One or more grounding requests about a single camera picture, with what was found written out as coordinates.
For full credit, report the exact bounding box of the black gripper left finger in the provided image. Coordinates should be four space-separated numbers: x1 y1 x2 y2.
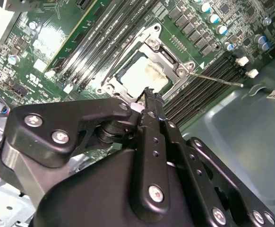
0 87 171 222

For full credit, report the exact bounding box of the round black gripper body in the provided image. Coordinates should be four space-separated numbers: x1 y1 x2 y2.
33 148 210 227

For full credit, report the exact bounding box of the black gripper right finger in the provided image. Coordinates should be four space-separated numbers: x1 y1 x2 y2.
152 91 275 227

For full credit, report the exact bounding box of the metal socket cover frame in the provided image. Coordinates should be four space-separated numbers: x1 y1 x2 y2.
104 37 192 100

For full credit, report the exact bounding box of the silver CPU with green edge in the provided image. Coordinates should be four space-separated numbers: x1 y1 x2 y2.
117 55 173 97

